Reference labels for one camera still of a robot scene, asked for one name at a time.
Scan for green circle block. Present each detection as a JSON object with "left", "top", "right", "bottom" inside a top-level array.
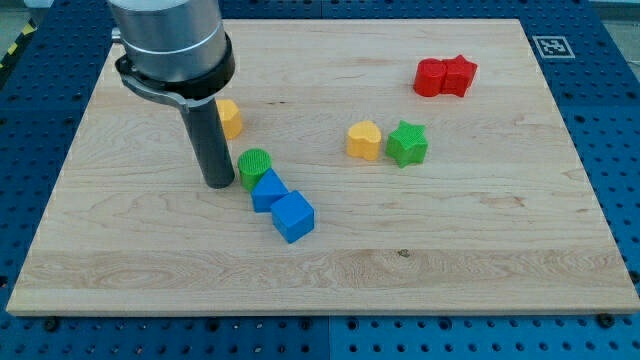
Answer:
[{"left": 238, "top": 148, "right": 272, "bottom": 192}]

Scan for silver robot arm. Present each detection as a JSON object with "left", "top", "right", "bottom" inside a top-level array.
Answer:
[{"left": 108, "top": 0, "right": 235, "bottom": 114}]

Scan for blue triangle block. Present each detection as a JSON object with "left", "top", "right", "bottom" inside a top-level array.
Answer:
[{"left": 250, "top": 169, "right": 289, "bottom": 213}]

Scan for blue cube block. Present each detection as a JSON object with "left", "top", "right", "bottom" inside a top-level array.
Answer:
[{"left": 271, "top": 190, "right": 315, "bottom": 243}]

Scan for yellow heart block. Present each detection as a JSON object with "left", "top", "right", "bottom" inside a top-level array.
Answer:
[{"left": 346, "top": 120, "right": 382, "bottom": 161}]

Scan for wooden board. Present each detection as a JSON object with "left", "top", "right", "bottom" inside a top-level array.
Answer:
[{"left": 7, "top": 19, "right": 639, "bottom": 317}]

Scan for green star block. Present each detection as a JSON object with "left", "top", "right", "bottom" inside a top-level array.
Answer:
[{"left": 385, "top": 120, "right": 429, "bottom": 168}]

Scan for yellow pentagon block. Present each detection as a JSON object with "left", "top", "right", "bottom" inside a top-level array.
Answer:
[{"left": 216, "top": 99, "right": 243, "bottom": 140}]

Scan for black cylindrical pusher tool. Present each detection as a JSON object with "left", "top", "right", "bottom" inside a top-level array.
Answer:
[{"left": 181, "top": 97, "right": 235, "bottom": 189}]

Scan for red cylinder block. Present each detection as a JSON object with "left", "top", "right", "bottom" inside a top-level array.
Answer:
[{"left": 413, "top": 58, "right": 446, "bottom": 97}]

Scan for red star block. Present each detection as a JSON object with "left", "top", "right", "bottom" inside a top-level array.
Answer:
[{"left": 440, "top": 55, "right": 478, "bottom": 97}]

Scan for white fiducial marker tag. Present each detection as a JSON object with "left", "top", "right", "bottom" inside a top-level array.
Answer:
[{"left": 532, "top": 35, "right": 575, "bottom": 59}]

